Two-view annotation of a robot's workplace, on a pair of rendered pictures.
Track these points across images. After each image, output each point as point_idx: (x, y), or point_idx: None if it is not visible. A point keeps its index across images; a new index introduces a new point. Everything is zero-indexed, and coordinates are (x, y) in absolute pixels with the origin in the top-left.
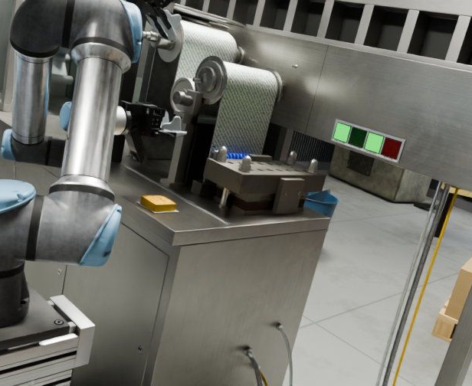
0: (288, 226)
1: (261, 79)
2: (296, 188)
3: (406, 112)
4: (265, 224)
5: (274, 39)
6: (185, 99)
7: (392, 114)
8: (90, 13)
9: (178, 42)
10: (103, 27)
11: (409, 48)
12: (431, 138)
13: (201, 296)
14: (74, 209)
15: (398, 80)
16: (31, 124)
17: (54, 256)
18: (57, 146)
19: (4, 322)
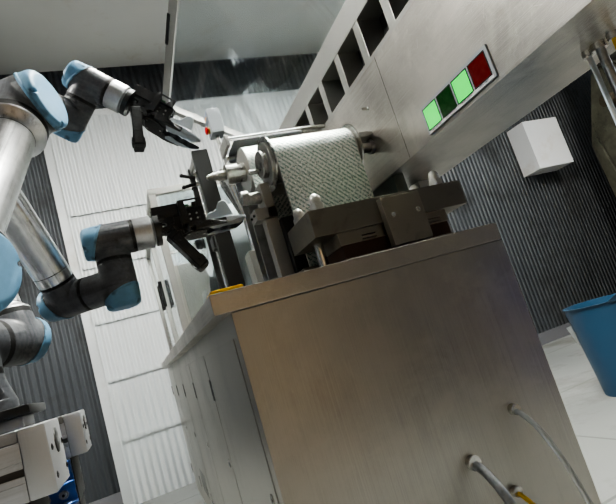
0: (417, 249)
1: (325, 134)
2: (408, 204)
3: (466, 19)
4: (370, 255)
5: (344, 108)
6: (248, 195)
7: (457, 38)
8: None
9: (246, 165)
10: None
11: None
12: (505, 8)
13: (314, 381)
14: None
15: (437, 2)
16: (34, 261)
17: None
18: (85, 280)
19: None
